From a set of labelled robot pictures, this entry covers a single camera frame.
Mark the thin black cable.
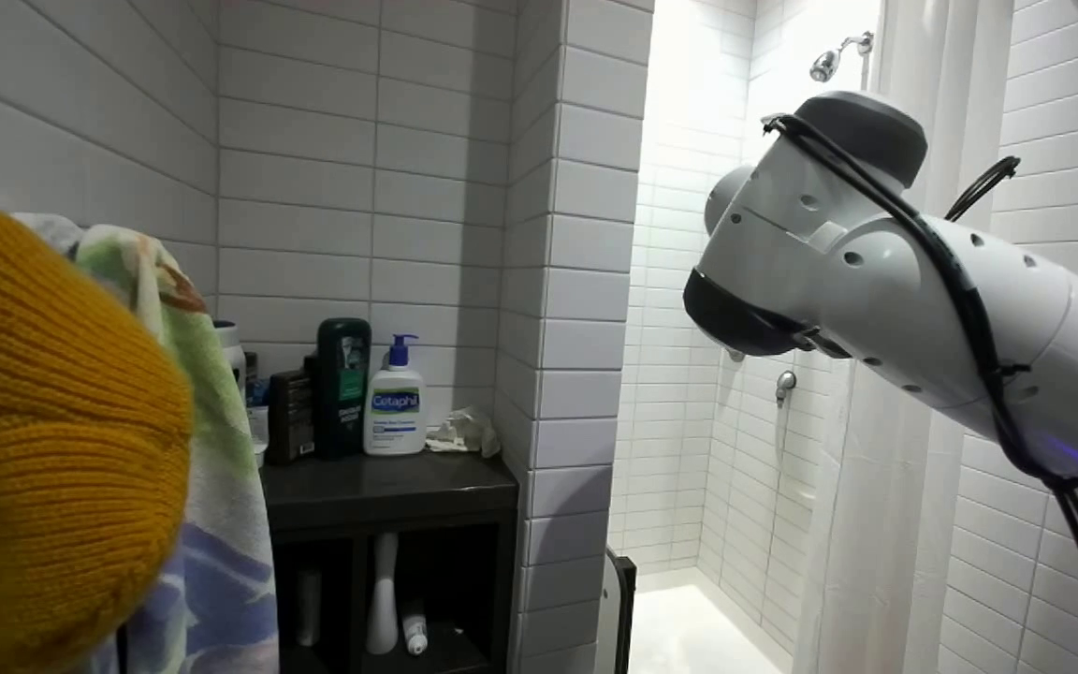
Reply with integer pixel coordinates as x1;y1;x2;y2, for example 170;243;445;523
938;148;1024;227

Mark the yellow knit beanie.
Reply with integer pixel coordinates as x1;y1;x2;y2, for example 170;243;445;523
0;203;199;674

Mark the thick black cable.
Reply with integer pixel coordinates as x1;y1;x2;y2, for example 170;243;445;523
758;108;1078;642

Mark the dark brown bottle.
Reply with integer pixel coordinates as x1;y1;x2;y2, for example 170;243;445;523
261;367;320;466

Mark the white shower curtain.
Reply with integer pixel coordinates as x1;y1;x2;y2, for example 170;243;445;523
789;0;1018;674

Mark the green blue patterned towel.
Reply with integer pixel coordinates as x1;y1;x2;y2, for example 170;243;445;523
12;209;285;674

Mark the white lotion pump bottle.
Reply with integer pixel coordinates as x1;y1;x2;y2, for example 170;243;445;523
359;328;429;460

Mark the small white bottle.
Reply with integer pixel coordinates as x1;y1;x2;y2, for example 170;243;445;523
399;605;432;662

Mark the tall white bottle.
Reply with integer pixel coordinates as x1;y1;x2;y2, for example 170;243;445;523
361;530;402;662

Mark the chrome shower head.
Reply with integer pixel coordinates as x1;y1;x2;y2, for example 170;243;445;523
804;26;880;86

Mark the crumpled white cloth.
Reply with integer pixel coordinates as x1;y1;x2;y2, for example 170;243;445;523
424;404;502;465

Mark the white plastic container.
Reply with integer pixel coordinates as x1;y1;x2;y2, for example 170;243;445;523
210;319;250;404

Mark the dark green shampoo bottle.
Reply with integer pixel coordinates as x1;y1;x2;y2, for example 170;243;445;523
310;314;375;465

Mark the black shelf unit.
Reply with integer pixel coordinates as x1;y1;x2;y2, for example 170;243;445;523
254;445;522;674

